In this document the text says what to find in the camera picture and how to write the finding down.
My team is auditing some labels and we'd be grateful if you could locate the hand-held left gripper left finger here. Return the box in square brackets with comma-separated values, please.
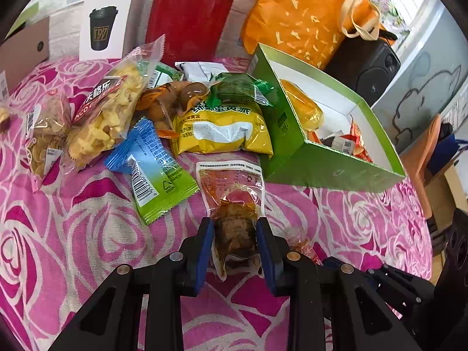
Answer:
[47, 217, 216, 351]

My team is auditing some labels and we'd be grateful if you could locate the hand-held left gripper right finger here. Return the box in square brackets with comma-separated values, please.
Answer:
[255, 216, 425, 351]

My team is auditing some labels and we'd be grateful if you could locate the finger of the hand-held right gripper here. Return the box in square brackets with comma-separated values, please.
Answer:
[322, 257, 436, 317]

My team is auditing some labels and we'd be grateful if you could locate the clear braised meat packet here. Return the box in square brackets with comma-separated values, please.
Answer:
[195, 161, 266, 282]

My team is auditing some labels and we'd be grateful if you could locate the green cardboard box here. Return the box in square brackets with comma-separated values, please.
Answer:
[250, 43, 406, 193]

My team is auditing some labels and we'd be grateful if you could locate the blue green snack packet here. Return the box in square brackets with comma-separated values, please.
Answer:
[104, 117, 200, 226]

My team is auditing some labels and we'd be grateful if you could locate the brown braised egg packet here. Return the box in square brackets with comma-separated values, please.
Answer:
[170, 80, 213, 116]

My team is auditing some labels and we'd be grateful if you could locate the dark green snack packet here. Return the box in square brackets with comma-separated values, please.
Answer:
[208, 72, 276, 108]

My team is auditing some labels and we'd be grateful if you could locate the small clear chips packet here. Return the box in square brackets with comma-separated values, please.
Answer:
[24, 91, 72, 192]

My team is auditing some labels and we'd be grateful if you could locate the blue bag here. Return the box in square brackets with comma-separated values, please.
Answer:
[428, 124, 457, 176]

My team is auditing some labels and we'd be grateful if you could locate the orange chair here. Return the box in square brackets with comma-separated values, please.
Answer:
[398, 114, 445, 220]

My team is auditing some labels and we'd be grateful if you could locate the pink rose tablecloth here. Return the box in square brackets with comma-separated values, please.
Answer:
[0, 56, 434, 351]

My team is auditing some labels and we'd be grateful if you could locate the yellow pie packet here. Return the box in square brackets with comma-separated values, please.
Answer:
[172, 99, 275, 158]

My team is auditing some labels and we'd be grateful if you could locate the white dark snack packet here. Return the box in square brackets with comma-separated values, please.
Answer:
[321, 133, 356, 153]

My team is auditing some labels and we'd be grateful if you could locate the red orange snack packet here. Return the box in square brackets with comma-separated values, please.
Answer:
[347, 115, 374, 163]

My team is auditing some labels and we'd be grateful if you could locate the orange brown snack packet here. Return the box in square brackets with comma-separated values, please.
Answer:
[137, 84, 181, 140]

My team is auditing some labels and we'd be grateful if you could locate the yellow snack packet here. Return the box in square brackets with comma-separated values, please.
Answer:
[281, 79, 325, 132]

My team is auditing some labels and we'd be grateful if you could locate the large clear chips packet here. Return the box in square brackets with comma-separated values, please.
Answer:
[60, 34, 167, 172]

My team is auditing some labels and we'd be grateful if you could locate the cartoon printed glass panel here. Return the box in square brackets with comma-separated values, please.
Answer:
[373, 7, 468, 154]

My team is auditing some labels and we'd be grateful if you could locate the green white snack packet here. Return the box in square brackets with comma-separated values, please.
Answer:
[148, 62, 185, 88]

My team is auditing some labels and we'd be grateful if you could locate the black speaker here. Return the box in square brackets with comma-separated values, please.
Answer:
[324, 38, 401, 106]

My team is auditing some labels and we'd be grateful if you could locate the red thermos jug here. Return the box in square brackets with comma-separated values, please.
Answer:
[145, 0, 267, 67]

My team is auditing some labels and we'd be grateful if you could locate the orange tote bag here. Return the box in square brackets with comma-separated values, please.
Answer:
[241, 0, 384, 71]

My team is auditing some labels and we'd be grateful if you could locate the white box with cup print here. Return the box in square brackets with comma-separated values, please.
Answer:
[78, 0, 150, 62]

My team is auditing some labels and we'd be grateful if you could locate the brown cardboard box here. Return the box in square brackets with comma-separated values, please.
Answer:
[0, 16, 51, 88]

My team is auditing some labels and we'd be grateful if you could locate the green box lid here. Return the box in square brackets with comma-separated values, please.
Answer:
[5, 2, 39, 41]

